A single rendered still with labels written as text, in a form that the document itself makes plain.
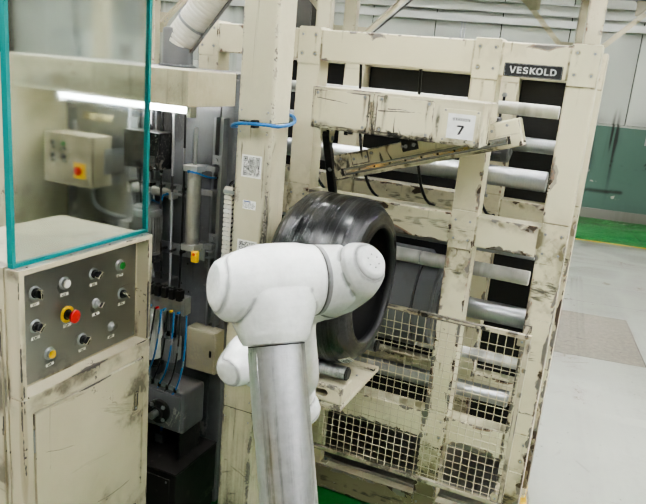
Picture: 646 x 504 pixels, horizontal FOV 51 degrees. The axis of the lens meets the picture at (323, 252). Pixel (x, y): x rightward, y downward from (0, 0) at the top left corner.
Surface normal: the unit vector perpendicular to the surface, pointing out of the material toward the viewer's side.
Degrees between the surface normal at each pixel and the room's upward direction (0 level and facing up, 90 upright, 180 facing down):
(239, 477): 90
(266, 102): 90
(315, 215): 33
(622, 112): 90
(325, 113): 90
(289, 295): 70
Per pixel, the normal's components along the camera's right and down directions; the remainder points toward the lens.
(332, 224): -0.19, -0.62
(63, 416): 0.91, 0.18
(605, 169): -0.27, 0.22
